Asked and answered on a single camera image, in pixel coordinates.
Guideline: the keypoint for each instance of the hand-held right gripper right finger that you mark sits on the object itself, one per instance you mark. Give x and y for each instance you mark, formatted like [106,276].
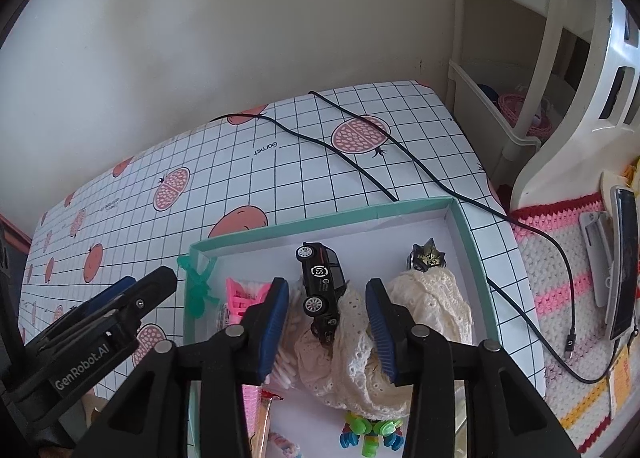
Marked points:
[382,333]

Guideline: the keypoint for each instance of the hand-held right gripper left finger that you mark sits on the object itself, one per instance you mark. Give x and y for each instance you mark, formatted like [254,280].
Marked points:
[272,333]

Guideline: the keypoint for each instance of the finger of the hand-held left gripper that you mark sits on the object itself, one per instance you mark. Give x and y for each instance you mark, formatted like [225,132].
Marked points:
[155,285]
[115,290]

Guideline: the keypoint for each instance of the cream lace cloth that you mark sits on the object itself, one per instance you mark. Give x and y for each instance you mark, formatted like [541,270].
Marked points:
[350,358]

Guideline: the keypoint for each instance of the bag of cotton swabs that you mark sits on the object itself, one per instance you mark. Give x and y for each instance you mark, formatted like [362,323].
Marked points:
[287,373]

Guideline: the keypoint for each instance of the green plastic toy figure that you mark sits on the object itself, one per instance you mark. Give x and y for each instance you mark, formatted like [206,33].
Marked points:
[197,298]

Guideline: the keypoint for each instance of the black toy car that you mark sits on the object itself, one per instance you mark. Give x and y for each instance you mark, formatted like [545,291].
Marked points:
[320,278]

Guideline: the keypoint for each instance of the yellow red snack packet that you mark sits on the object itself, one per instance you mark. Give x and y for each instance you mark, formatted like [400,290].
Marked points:
[265,418]

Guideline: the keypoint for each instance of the black gold figurine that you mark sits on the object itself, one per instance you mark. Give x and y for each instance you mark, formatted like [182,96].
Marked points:
[425,255]

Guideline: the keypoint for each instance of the teal cardboard box tray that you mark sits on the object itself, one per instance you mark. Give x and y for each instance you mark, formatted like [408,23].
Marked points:
[380,238]

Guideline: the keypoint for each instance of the colourful building block toy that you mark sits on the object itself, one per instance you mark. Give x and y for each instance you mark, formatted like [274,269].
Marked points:
[367,438]

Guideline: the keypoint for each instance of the beige wooden object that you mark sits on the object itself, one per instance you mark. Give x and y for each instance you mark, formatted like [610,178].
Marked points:
[92,405]

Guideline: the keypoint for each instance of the dark cabinet with pink edge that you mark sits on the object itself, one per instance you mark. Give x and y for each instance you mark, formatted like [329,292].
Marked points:
[10,248]

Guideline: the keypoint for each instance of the pink white crocheted mat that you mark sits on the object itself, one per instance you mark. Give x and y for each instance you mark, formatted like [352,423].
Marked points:
[540,298]

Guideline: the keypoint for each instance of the grey phone stand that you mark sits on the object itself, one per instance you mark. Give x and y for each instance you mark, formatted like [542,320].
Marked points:
[597,258]

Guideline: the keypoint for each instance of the yellow ruler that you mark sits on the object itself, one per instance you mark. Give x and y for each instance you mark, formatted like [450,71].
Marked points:
[619,378]

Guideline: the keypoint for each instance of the smartphone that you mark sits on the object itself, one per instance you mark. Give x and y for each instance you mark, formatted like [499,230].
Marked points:
[625,263]

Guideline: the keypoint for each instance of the pink woven basket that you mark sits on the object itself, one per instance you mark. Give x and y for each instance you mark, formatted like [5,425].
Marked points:
[510,108]

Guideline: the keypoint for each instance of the white storage rack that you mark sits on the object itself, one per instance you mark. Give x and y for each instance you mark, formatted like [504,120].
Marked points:
[480,88]

